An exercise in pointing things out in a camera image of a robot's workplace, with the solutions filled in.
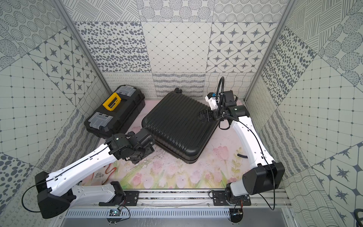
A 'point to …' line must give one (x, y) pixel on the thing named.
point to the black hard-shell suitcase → (177, 130)
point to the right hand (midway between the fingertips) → (204, 117)
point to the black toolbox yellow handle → (116, 115)
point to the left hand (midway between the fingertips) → (153, 154)
